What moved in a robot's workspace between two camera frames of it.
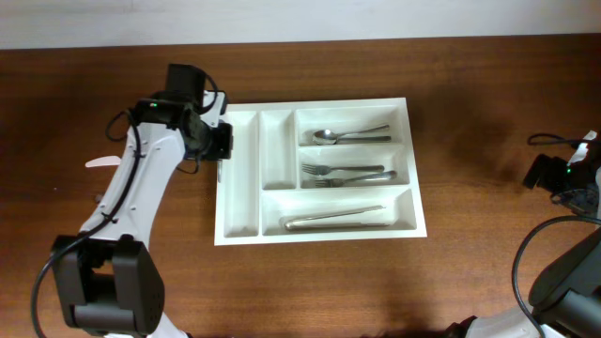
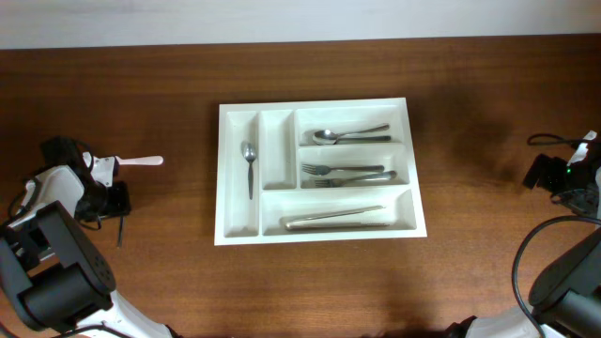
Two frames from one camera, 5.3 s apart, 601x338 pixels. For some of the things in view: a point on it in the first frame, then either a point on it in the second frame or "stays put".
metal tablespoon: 346,139 stays put
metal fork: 324,170 stays put
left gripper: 223,144 → 119,205
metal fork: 341,182 stays put
